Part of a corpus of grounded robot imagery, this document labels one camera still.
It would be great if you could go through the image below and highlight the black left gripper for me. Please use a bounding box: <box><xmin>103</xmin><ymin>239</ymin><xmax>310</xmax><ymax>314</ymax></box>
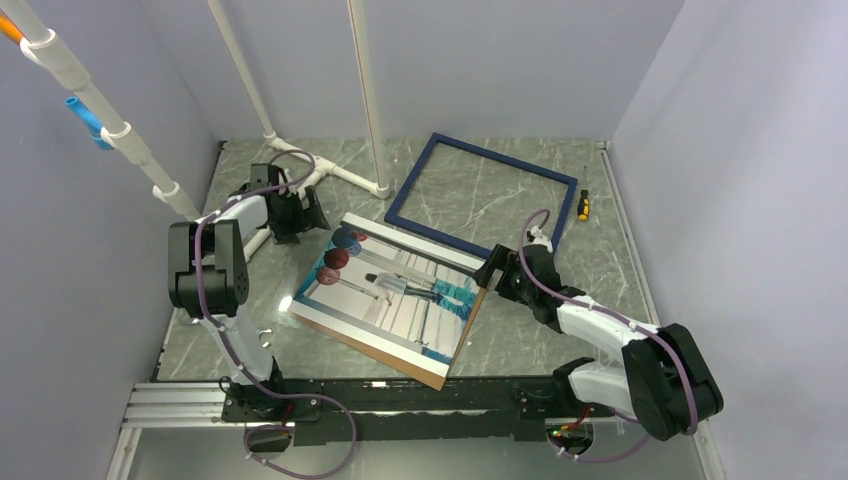
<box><xmin>270</xmin><ymin>186</ymin><xmax>330</xmax><ymax>245</ymax></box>

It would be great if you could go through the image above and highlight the printed photo of person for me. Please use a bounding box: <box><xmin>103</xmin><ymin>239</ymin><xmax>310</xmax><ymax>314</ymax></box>
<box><xmin>279</xmin><ymin>213</ymin><xmax>485</xmax><ymax>390</ymax></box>

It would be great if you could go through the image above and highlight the yellow black screwdriver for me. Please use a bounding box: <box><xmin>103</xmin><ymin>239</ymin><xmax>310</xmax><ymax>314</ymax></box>
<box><xmin>577</xmin><ymin>165</ymin><xmax>591</xmax><ymax>222</ymax></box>

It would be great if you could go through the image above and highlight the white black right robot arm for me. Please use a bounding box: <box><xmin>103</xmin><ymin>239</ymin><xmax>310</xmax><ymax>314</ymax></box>
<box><xmin>472</xmin><ymin>245</ymin><xmax>724</xmax><ymax>441</ymax></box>

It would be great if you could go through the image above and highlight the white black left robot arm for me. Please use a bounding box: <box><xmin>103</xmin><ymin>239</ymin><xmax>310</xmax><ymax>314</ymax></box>
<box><xmin>168</xmin><ymin>163</ymin><xmax>329</xmax><ymax>420</ymax></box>

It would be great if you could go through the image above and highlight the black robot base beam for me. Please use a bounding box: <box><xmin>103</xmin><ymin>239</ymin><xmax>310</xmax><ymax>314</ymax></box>
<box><xmin>221</xmin><ymin>376</ymin><xmax>612</xmax><ymax>446</ymax></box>

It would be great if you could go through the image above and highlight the silver open-end wrench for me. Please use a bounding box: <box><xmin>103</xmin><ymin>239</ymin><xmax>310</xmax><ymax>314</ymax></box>
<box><xmin>256</xmin><ymin>328</ymin><xmax>273</xmax><ymax>348</ymax></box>

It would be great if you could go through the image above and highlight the white PVC pipe stand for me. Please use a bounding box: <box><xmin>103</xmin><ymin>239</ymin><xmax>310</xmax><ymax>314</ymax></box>
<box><xmin>0</xmin><ymin>0</ymin><xmax>392</xmax><ymax>266</ymax></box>

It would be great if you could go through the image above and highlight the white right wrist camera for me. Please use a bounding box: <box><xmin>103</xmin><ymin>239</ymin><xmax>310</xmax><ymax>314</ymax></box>
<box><xmin>525</xmin><ymin>225</ymin><xmax>554</xmax><ymax>253</ymax></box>

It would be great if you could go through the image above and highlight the aluminium table edge rail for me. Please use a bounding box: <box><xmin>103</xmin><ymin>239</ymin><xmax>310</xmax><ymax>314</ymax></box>
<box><xmin>595</xmin><ymin>140</ymin><xmax>661</xmax><ymax>325</ymax></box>

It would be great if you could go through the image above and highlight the aluminium front rail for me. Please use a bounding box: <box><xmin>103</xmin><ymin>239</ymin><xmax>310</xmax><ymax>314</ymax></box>
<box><xmin>106</xmin><ymin>382</ymin><xmax>225</xmax><ymax>479</ymax></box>

